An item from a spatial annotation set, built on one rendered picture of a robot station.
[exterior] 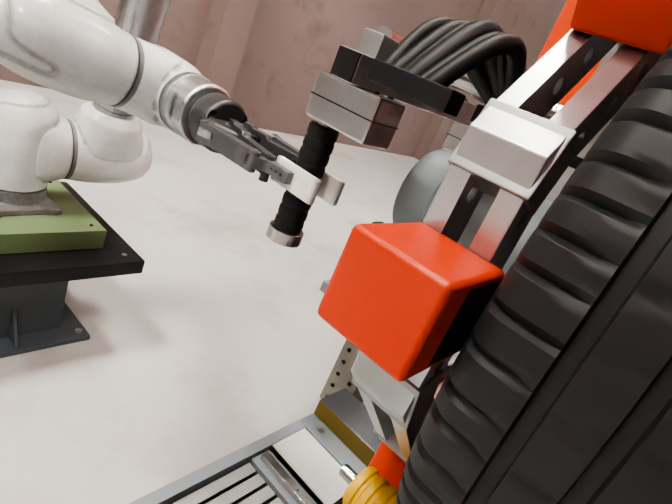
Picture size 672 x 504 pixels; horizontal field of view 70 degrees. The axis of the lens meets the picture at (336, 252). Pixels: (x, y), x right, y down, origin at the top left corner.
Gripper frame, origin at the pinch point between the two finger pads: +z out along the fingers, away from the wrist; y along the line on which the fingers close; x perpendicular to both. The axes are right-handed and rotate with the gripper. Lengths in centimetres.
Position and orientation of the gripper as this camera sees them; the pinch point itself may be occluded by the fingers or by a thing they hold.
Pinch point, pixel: (308, 181)
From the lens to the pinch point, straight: 57.3
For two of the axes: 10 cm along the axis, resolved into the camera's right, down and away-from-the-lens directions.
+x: 3.7, -8.6, -3.5
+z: 7.0, 5.0, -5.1
